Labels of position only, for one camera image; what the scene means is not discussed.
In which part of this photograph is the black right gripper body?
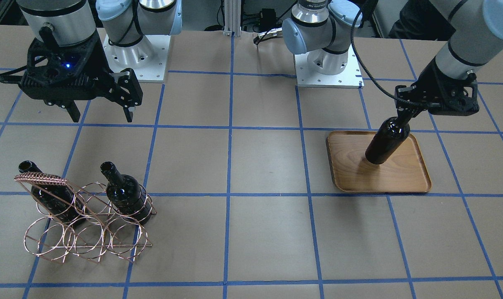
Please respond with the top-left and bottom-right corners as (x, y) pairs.
(18, 33), (143, 109)

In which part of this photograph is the copper wire bottle basket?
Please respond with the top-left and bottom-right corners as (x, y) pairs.
(14, 172), (153, 264)

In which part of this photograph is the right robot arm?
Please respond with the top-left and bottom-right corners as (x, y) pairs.
(17, 0), (183, 123)

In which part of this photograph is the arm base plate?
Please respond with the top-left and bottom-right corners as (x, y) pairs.
(294, 45), (365, 88)
(103, 35), (172, 83)

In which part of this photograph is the dark wine bottle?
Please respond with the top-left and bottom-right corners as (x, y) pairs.
(365, 116), (410, 164)
(100, 162), (152, 225)

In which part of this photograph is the wooden tray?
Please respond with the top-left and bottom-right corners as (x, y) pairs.
(326, 130), (432, 194)

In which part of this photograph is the aluminium frame post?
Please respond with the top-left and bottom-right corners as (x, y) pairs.
(223, 0), (243, 39)

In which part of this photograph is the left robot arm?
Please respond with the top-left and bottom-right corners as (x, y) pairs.
(282, 0), (503, 123)

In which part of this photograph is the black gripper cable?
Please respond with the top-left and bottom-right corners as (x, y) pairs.
(349, 0), (405, 105)

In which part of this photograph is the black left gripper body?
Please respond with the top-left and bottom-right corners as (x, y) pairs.
(395, 59), (479, 117)

